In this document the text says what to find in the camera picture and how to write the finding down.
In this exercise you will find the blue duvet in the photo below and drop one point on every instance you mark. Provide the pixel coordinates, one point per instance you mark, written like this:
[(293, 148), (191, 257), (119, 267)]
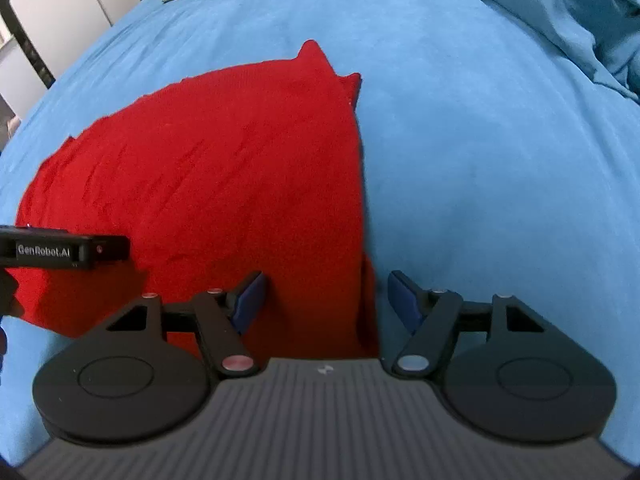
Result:
[(575, 10)]

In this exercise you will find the blue bed sheet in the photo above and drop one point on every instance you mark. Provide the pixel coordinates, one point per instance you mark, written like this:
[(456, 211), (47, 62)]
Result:
[(475, 185)]

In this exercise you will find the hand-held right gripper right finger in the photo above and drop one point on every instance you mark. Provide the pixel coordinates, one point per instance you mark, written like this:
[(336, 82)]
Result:
[(402, 302)]

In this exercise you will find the black pole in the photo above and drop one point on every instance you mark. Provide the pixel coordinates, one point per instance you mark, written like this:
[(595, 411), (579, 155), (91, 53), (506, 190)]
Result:
[(27, 45)]

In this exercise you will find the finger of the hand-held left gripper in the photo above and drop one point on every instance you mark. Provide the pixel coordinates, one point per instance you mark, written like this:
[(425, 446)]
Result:
[(112, 249)]

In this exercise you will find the red knitted sweater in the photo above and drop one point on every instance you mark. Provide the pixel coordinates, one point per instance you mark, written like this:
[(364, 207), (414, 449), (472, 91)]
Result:
[(200, 160)]

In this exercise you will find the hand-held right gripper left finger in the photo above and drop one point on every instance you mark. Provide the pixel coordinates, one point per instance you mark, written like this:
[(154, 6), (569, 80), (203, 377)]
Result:
[(250, 302)]

